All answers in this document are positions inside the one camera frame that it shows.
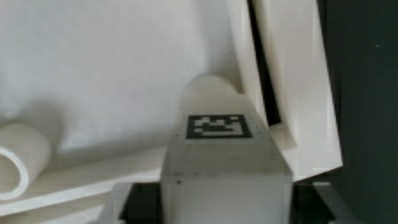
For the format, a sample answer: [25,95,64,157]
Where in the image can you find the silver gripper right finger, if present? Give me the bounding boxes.
[289,181,362,224]

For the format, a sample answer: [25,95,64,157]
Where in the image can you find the white right fence wall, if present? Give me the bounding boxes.
[254,0,343,180]

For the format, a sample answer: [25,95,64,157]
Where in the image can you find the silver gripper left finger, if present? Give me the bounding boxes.
[99,182,163,224]

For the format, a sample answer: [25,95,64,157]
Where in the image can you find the white square tabletop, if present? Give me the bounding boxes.
[0,0,256,217]

